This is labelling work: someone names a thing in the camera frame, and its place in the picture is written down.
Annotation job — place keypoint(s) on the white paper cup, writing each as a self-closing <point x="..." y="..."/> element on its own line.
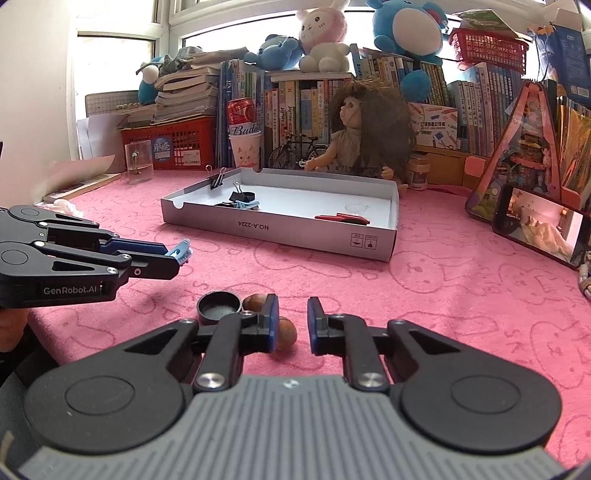
<point x="244" y="152"/>

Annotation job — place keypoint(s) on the pink and white plush bunny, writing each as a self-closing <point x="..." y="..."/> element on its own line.
<point x="323" y="32"/>

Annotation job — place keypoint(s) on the white paper sheets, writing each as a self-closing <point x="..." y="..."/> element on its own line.
<point x="99" y="138"/>

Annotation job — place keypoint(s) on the green packet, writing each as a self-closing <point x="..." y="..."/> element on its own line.
<point x="485" y="21"/>

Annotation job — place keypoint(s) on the white cardboard box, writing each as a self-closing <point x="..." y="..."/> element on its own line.
<point x="300" y="230"/>

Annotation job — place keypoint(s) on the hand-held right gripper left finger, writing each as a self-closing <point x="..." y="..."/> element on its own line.
<point x="270" y="323"/>

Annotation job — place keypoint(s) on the white window frame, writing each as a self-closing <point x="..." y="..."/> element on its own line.
<point x="171" y="27"/>

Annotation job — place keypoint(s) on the wooden drawer shelf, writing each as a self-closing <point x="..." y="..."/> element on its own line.
<point x="448" y="166"/>

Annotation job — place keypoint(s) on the blue cardboard box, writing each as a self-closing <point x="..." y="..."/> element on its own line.
<point x="572" y="55"/>

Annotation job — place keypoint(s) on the light blue plastic clip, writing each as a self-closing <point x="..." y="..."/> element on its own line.
<point x="247" y="204"/>
<point x="182" y="253"/>

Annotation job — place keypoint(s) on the brown-haired doll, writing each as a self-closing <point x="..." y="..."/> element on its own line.
<point x="351" y="143"/>

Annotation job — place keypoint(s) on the blue and white plush toy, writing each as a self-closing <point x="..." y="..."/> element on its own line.
<point x="147" y="90"/>

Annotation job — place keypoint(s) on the small brown-lidded jar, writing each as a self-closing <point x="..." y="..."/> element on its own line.
<point x="419" y="175"/>

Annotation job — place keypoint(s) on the red plastic basket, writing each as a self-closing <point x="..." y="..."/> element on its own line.
<point x="489" y="48"/>

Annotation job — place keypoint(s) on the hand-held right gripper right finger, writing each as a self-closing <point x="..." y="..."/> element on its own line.
<point x="315" y="327"/>

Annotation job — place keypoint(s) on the pink triangular toy house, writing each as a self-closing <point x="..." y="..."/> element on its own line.
<point x="531" y="152"/>

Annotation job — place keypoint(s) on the small blue plush bear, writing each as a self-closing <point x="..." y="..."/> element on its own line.
<point x="277" y="50"/>

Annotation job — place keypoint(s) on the row of blue-spined books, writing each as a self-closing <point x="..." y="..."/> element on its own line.
<point x="480" y="106"/>

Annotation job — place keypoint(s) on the stack of worn books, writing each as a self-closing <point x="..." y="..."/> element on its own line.
<point x="184" y="92"/>

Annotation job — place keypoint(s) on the white label printer box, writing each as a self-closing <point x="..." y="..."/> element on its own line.
<point x="434" y="124"/>

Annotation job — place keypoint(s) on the pink printed cloth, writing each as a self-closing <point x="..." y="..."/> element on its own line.
<point x="461" y="300"/>

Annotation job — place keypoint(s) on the red beer can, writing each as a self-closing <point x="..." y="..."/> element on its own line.
<point x="242" y="113"/>

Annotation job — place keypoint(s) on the black model bicycle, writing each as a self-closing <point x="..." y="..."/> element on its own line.
<point x="277" y="158"/>

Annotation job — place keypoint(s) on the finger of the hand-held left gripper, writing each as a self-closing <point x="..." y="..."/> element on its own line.
<point x="152" y="267"/>
<point x="134" y="246"/>

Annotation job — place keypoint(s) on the red plastic crate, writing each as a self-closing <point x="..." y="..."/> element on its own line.
<point x="184" y="143"/>

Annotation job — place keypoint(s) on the brown walnut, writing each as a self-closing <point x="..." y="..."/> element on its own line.
<point x="287" y="332"/>
<point x="254" y="303"/>

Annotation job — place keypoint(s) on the black binder clip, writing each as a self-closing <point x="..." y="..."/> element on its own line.
<point x="215" y="182"/>
<point x="242" y="196"/>

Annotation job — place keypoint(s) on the wooden board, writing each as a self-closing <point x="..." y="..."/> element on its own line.
<point x="87" y="184"/>

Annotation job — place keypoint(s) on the large blue plush toy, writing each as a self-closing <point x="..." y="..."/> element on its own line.
<point x="406" y="27"/>

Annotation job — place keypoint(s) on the black round lid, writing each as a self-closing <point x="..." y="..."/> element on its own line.
<point x="217" y="309"/>

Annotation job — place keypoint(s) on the white crumpled tissue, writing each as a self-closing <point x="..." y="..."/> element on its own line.
<point x="64" y="207"/>

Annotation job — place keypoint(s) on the clear acrylic holder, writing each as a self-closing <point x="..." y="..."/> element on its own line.
<point x="143" y="166"/>

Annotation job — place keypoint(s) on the black smartphone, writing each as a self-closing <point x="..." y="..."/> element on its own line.
<point x="540" y="221"/>

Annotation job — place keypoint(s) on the grid cutting mat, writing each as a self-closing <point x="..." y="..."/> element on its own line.
<point x="111" y="104"/>

